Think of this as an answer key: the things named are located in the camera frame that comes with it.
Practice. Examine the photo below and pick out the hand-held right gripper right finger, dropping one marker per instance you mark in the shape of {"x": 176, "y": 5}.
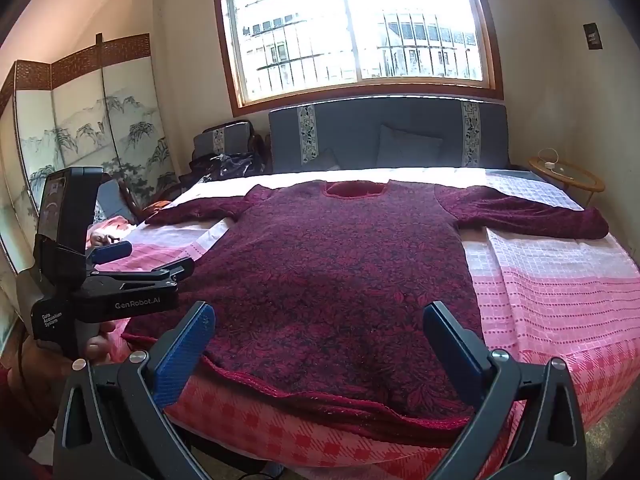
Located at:
{"x": 452, "y": 347}

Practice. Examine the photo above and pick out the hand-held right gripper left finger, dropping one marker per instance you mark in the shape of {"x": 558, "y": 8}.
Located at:
{"x": 184, "y": 347}

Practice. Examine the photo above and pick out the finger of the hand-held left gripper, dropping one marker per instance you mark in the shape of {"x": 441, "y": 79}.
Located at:
{"x": 112, "y": 251}
{"x": 160, "y": 272}

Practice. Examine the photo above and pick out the maroon floral knit sweater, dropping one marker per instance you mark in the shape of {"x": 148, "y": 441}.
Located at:
{"x": 325, "y": 285}

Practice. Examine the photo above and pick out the person's left hand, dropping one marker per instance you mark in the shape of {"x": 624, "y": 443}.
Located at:
{"x": 97, "y": 347}

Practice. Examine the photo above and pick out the wooden chair with grey cushion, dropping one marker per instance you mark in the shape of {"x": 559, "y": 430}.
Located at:
{"x": 117, "y": 200}

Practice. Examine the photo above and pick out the orange cloth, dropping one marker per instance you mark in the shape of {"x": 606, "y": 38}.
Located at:
{"x": 157, "y": 205}

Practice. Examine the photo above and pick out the pink checked bedspread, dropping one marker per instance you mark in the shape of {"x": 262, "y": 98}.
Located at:
{"x": 550, "y": 290}

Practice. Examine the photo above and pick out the dark plastic bag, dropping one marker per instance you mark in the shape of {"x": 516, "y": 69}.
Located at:
{"x": 225, "y": 167}

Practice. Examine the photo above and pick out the painted folding screen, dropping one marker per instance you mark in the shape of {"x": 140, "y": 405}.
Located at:
{"x": 85, "y": 125}

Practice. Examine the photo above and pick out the grey cushioned armchair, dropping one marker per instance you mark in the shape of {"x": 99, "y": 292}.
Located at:
{"x": 222, "y": 137}

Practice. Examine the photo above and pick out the small grey cushion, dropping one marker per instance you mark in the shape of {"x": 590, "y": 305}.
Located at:
{"x": 325, "y": 160}

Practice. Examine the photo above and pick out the large grey cushion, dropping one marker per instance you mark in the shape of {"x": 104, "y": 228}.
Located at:
{"x": 407, "y": 147}

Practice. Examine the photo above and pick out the round rattan side table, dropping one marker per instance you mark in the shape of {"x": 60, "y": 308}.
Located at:
{"x": 575, "y": 180}

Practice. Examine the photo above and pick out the grey sofa with patterned strips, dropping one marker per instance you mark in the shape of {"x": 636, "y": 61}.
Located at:
{"x": 350, "y": 130}

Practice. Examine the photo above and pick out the wooden framed window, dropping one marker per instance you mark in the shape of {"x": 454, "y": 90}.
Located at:
{"x": 350, "y": 25}

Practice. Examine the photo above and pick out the dark wall plate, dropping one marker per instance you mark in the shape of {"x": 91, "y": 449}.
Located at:
{"x": 592, "y": 36}

